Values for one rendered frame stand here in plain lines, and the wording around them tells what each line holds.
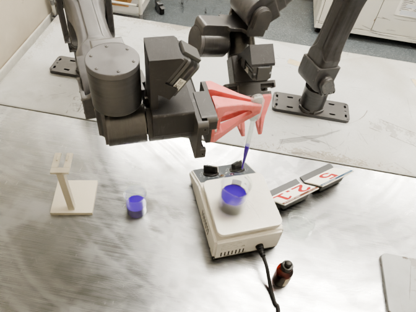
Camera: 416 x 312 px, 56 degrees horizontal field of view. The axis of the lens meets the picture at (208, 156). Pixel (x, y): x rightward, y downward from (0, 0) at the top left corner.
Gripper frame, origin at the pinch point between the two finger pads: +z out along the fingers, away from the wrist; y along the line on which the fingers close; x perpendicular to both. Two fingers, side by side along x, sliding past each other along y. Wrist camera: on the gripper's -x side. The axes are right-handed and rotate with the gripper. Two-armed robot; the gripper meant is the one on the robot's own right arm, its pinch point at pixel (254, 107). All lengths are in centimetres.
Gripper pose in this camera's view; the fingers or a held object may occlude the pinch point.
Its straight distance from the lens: 53.2
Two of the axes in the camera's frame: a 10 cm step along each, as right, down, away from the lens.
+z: 9.7, -1.3, 2.2
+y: -2.4, -7.6, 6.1
